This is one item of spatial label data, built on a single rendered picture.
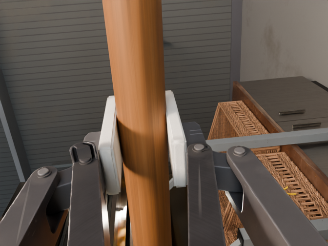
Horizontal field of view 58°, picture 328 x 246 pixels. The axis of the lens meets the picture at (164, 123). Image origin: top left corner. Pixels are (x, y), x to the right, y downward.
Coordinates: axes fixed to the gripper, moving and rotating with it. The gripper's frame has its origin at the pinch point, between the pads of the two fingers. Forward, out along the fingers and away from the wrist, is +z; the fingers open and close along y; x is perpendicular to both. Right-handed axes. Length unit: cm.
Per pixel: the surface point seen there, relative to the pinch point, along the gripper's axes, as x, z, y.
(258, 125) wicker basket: -67, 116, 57
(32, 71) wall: -87, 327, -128
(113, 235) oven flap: -101, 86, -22
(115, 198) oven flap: -101, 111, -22
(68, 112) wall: -141, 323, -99
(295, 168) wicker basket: -67, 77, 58
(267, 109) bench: -62, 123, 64
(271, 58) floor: -71, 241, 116
